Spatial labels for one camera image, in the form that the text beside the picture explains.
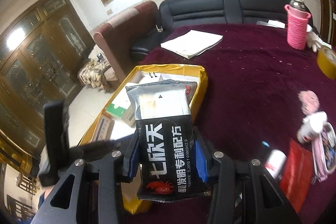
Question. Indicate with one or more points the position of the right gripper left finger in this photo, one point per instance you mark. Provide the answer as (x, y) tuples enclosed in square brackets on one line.
[(90, 192)]

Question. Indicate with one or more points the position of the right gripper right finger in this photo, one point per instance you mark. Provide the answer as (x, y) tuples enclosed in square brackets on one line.
[(241, 191)]

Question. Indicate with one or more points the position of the white bottle orange cap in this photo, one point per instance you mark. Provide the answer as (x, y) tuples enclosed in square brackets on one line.
[(275, 163)]

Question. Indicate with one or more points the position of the red foil packet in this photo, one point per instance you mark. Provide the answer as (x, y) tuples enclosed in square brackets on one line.
[(297, 174)]

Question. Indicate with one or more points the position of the black foil snack pouch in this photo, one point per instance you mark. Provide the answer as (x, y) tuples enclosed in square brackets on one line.
[(167, 153)]

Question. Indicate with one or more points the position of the white pill bottle red label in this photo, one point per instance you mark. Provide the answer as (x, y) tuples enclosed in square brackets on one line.
[(312, 126)]

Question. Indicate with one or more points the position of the green white medicine box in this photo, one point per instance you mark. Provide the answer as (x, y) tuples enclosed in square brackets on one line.
[(120, 107)]

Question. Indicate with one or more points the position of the yellow taped cardboard tray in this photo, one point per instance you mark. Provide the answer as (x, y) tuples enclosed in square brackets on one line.
[(178, 72)]

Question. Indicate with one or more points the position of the patterned bag on floor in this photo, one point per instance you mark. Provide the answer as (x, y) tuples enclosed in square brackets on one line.
[(97, 74)]

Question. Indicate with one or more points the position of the wooden glass door cabinet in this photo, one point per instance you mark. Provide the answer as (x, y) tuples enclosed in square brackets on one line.
[(42, 51)]

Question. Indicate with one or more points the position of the pink fluffy pompom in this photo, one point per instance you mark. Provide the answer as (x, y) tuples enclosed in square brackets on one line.
[(310, 102)]

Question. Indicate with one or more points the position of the maroon armchair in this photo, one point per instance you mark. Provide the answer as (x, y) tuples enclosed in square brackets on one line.
[(116, 37)]

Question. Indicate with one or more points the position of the white paper booklet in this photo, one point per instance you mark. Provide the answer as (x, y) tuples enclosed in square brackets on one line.
[(192, 43)]

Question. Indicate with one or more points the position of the yellow tape roll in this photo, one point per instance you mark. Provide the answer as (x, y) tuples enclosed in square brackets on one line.
[(326, 62)]

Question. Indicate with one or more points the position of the pink knitted sleeve bottle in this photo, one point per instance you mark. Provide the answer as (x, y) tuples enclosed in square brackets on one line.
[(298, 19)]

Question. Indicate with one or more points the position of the black leather sofa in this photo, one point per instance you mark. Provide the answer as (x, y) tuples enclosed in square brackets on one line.
[(173, 14)]

